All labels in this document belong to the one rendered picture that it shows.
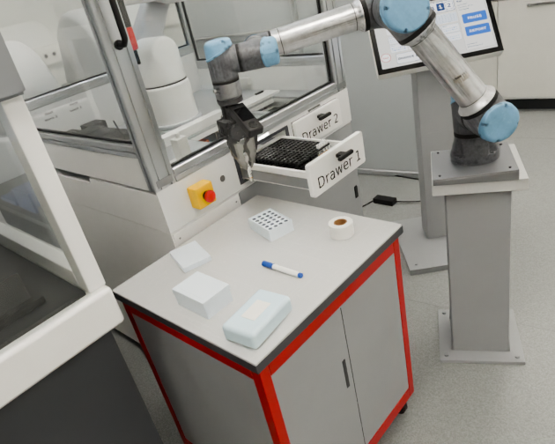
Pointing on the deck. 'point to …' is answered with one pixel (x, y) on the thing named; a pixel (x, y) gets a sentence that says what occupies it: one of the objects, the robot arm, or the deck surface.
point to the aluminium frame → (135, 114)
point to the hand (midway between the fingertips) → (248, 165)
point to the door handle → (119, 26)
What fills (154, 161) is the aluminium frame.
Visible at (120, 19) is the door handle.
